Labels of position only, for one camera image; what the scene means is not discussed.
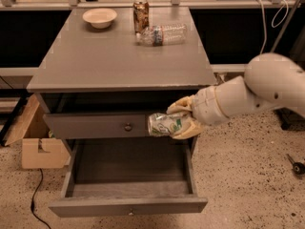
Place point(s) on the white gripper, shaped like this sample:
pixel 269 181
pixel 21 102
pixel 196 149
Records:
pixel 206 105

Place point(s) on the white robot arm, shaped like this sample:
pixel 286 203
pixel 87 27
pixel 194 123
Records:
pixel 270 81

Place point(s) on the closed grey upper drawer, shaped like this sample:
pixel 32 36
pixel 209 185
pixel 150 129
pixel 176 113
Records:
pixel 77 126

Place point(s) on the open grey bottom drawer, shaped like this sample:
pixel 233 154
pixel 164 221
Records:
pixel 129 177

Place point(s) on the grey wooden drawer cabinet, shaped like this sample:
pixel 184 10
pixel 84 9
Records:
pixel 89 71

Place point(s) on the brown soda can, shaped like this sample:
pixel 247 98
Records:
pixel 140 15

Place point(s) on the clear plastic water bottle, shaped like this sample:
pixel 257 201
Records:
pixel 162 35

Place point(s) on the black caster wheel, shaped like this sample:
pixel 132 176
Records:
pixel 298 167

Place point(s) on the white bowl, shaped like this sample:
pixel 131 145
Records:
pixel 100 18

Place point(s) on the cardboard box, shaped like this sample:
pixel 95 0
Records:
pixel 39 149

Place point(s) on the grey metal rail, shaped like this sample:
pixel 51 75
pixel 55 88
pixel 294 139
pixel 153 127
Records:
pixel 228 68

